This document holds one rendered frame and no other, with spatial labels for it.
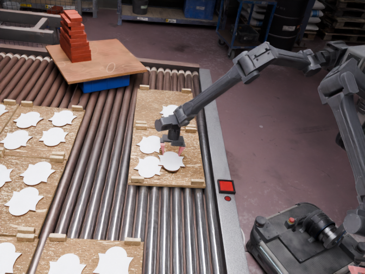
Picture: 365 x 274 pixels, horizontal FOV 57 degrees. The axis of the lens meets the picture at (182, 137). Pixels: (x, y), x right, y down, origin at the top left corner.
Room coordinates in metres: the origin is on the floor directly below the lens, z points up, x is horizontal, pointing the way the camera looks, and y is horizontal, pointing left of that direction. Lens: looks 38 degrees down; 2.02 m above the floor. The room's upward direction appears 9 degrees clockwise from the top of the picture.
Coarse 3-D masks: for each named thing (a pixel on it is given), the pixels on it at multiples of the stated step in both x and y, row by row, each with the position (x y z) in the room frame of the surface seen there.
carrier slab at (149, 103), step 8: (144, 96) 1.76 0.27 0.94; (152, 96) 1.77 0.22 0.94; (160, 96) 1.79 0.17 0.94; (168, 96) 1.80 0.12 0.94; (176, 96) 1.82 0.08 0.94; (184, 96) 1.83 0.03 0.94; (192, 96) 1.85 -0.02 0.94; (136, 104) 1.66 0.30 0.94; (144, 104) 1.67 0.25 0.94; (152, 104) 1.68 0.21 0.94; (160, 104) 1.70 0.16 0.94; (168, 104) 1.71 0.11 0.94; (176, 104) 1.72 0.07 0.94; (136, 112) 1.58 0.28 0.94; (144, 112) 1.59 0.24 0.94; (152, 112) 1.60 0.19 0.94; (136, 120) 1.50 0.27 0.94; (144, 120) 1.51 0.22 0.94; (152, 120) 1.52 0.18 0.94; (192, 120) 1.58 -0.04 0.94; (152, 128) 1.46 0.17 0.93; (184, 128) 1.49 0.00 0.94
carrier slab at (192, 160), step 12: (144, 132) 1.40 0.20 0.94; (156, 132) 1.42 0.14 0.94; (180, 132) 1.45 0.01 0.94; (132, 144) 1.29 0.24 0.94; (168, 144) 1.34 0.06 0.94; (192, 144) 1.37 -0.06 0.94; (132, 156) 1.20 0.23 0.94; (144, 156) 1.22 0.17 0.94; (156, 156) 1.23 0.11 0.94; (180, 156) 1.26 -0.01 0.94; (192, 156) 1.27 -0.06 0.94; (132, 168) 1.12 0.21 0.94; (180, 168) 1.17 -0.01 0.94; (192, 168) 1.18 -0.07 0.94; (144, 180) 1.05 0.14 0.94; (156, 180) 1.07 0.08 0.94; (168, 180) 1.08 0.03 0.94; (180, 180) 1.09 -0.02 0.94; (204, 180) 1.11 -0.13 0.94
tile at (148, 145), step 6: (144, 138) 1.34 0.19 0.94; (150, 138) 1.35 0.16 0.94; (156, 138) 1.36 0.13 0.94; (138, 144) 1.29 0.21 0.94; (144, 144) 1.30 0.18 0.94; (150, 144) 1.30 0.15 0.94; (156, 144) 1.31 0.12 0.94; (144, 150) 1.25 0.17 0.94; (150, 150) 1.26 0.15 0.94; (156, 150) 1.26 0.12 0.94
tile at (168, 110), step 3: (168, 105) 1.65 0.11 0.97; (171, 105) 1.65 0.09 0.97; (174, 105) 1.66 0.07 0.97; (165, 108) 1.61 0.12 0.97; (168, 108) 1.62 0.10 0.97; (171, 108) 1.62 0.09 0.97; (174, 108) 1.63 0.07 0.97; (162, 111) 1.57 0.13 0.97; (165, 111) 1.58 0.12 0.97; (168, 111) 1.58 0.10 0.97; (171, 111) 1.59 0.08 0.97; (162, 114) 1.56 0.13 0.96; (165, 114) 1.55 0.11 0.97; (168, 114) 1.56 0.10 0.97; (171, 114) 1.56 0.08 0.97
